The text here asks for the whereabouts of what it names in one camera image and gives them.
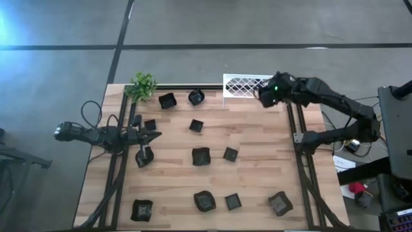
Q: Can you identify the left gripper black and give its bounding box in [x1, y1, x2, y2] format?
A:
[127, 113, 162, 162]

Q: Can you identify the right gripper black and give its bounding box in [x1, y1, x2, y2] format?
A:
[259, 71, 292, 109]

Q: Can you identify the green plant in white pot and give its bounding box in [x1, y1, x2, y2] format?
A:
[124, 72, 158, 103]

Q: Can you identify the black round bowl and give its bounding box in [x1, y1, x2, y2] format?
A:
[187, 89, 206, 106]

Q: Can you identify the silver power adapter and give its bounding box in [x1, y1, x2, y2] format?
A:
[343, 139, 362, 154]

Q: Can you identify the white paper sheet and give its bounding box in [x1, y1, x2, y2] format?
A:
[332, 155, 357, 174]

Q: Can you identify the black bar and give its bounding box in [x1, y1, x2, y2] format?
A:
[337, 157, 392, 186]

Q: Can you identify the black stand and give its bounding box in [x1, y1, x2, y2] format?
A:
[0, 128, 53, 232]

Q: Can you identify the red object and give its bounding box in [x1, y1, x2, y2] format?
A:
[348, 182, 367, 195]

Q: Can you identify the black pole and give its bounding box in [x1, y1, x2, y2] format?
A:
[391, 79, 412, 100]

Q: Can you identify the dark grey side table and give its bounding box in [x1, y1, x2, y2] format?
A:
[377, 84, 412, 181]

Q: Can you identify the grey cloth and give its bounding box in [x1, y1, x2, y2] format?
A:
[355, 191, 374, 209]

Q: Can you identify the dark seat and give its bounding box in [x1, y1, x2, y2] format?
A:
[376, 173, 412, 213]

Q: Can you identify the colourful keyboard box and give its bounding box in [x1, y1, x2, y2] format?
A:
[379, 208, 412, 232]

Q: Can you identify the white wire rack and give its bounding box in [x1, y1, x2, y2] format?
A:
[222, 73, 290, 110]

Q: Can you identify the black aluminium frame rail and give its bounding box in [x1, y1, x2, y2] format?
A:
[286, 102, 347, 230]
[73, 93, 138, 230]
[124, 84, 223, 90]

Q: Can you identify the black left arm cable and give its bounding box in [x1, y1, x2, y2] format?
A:
[80, 100, 120, 130]

